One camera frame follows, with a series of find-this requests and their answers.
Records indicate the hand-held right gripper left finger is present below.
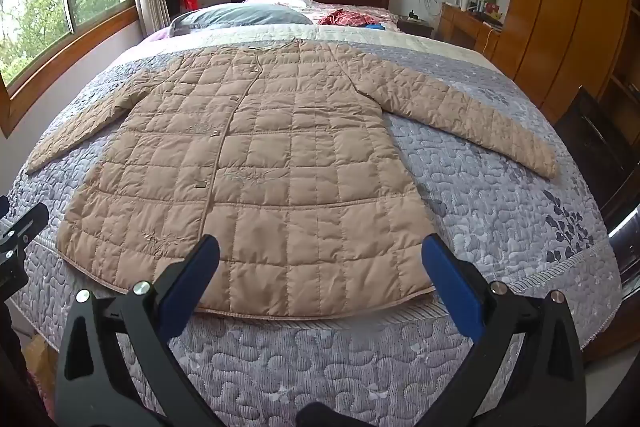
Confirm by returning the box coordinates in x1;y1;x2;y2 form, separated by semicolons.
54;234;222;427

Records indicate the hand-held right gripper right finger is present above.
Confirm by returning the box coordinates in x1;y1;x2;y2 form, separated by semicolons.
421;234;586;427

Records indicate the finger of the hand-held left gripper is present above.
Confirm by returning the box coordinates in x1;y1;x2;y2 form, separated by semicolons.
5;203;49;258

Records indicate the beige quilted coat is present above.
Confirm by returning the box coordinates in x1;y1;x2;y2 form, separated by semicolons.
25;38;558;320

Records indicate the grey quilted bedspread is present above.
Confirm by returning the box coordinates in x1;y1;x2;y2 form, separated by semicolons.
7;27;623;427

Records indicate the dark furniture piece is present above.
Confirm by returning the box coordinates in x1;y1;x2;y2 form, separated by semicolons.
554;85;640;228

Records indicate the wooden desk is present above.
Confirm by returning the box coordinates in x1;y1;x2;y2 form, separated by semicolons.
438;2;503;58

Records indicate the dark nightstand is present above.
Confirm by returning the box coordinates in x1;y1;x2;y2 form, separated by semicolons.
397;9;435;38

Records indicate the grey pillow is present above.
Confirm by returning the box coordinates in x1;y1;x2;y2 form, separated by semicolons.
168;3;313;36

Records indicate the red patterned cloth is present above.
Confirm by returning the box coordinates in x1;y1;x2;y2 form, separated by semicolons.
318;8;383;28

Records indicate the wooden wardrobe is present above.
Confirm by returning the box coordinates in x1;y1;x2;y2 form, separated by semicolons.
457;0;640;158

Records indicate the pink floral bedding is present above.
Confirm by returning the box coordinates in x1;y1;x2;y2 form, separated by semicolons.
243;0;401;30

